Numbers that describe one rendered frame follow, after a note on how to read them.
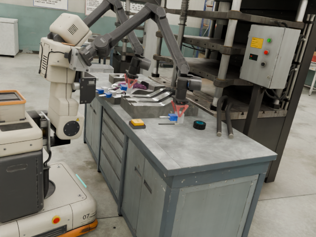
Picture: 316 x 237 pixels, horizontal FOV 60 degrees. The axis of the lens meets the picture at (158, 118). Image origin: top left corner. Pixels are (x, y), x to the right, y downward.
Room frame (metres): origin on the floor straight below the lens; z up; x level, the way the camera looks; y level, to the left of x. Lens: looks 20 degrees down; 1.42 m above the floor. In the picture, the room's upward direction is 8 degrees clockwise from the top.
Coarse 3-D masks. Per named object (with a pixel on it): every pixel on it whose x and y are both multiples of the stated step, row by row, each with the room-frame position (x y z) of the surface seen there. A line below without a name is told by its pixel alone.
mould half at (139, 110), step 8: (144, 96) 1.94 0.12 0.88; (160, 96) 1.92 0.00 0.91; (120, 104) 1.89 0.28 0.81; (128, 104) 1.76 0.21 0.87; (136, 104) 1.70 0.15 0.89; (144, 104) 1.72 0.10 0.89; (152, 104) 1.76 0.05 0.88; (160, 104) 1.79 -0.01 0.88; (168, 104) 1.79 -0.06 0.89; (192, 104) 1.98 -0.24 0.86; (128, 112) 1.74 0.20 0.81; (136, 112) 1.68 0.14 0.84; (144, 112) 1.71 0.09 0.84; (152, 112) 1.73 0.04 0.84; (160, 112) 1.76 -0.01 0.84; (168, 112) 1.79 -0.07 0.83; (184, 112) 1.85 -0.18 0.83; (192, 112) 1.88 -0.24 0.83
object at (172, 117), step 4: (176, 112) 1.44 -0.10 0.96; (180, 112) 1.45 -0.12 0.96; (160, 116) 1.41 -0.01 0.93; (164, 116) 1.41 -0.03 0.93; (168, 116) 1.42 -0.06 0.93; (172, 116) 1.41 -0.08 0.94; (176, 116) 1.42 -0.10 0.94; (172, 120) 1.41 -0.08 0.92; (176, 120) 1.42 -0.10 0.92; (180, 120) 1.42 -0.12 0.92
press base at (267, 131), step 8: (224, 120) 2.13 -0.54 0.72; (232, 120) 2.17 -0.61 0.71; (240, 120) 2.21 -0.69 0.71; (264, 120) 2.34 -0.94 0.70; (272, 120) 2.39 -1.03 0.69; (280, 120) 2.44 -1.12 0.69; (240, 128) 2.22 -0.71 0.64; (256, 128) 2.31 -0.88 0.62; (264, 128) 2.36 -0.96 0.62; (272, 128) 2.40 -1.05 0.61; (280, 128) 2.46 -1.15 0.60; (256, 136) 2.32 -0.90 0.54; (264, 136) 2.37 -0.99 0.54; (272, 136) 2.42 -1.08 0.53; (264, 144) 2.38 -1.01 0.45; (272, 144) 2.43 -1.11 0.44
